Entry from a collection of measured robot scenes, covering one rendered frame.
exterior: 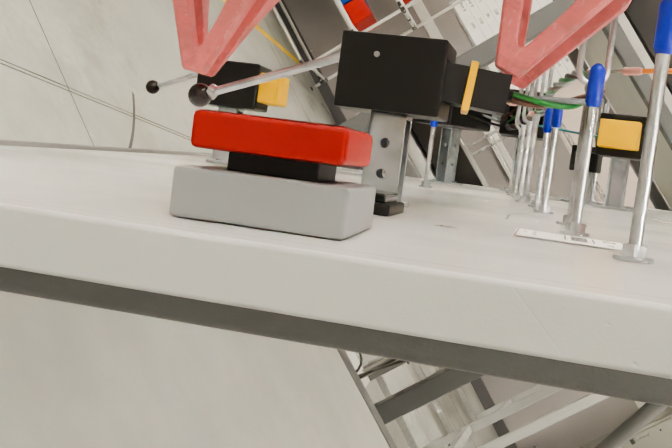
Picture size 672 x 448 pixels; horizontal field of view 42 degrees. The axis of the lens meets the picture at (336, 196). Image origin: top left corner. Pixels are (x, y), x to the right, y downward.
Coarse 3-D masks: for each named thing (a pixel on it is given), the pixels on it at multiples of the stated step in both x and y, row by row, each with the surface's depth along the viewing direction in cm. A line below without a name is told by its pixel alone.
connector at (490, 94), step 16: (448, 64) 45; (448, 80) 45; (464, 80) 45; (480, 80) 45; (496, 80) 44; (448, 96) 45; (480, 96) 45; (496, 96) 44; (512, 96) 45; (496, 112) 45
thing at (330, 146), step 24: (216, 120) 27; (240, 120) 27; (264, 120) 26; (288, 120) 26; (192, 144) 27; (216, 144) 27; (240, 144) 27; (264, 144) 26; (288, 144) 26; (312, 144) 26; (336, 144) 26; (360, 144) 28; (240, 168) 28; (264, 168) 27; (288, 168) 27; (312, 168) 27
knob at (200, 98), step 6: (198, 84) 49; (204, 84) 49; (192, 90) 49; (198, 90) 49; (204, 90) 49; (192, 96) 49; (198, 96) 49; (204, 96) 49; (192, 102) 49; (198, 102) 49; (204, 102) 49
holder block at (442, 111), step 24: (360, 48) 45; (384, 48) 45; (408, 48) 45; (432, 48) 44; (360, 72) 45; (384, 72) 45; (408, 72) 45; (432, 72) 44; (336, 96) 46; (360, 96) 45; (384, 96) 45; (408, 96) 45; (432, 96) 44; (432, 120) 48
